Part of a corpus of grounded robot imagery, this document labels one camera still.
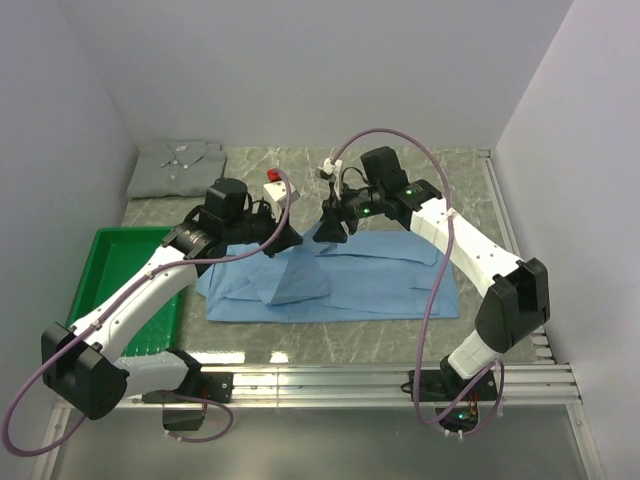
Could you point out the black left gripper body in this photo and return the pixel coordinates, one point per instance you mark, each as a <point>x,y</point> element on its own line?
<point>253,228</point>

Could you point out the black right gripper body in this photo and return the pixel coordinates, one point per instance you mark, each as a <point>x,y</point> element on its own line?
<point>353,206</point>

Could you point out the light blue long sleeve shirt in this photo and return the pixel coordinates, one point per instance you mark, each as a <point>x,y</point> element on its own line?
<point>375,275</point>

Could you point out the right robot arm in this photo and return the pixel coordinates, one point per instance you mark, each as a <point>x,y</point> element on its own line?
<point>514,292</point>

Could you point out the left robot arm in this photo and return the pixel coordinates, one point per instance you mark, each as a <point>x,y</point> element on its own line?
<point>84,363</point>

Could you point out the folded grey shirt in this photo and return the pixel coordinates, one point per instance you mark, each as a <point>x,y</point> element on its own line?
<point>176,168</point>

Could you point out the green plastic tray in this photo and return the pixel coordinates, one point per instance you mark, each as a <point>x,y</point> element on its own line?
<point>115,256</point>

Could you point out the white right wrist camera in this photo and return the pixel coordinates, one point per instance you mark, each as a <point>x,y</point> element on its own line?
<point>331,170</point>

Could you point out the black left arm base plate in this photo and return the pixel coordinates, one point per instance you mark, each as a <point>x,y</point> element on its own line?
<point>184,409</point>

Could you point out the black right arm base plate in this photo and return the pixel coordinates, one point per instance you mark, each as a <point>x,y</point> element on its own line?
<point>465,418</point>

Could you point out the aluminium right side rail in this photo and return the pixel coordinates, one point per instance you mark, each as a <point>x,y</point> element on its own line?
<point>539,337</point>

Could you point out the aluminium rail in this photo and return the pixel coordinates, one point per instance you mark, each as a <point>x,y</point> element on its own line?
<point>379,385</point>
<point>539,337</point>

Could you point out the aluminium front rail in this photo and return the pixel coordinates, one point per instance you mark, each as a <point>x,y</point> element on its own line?
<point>379,385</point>

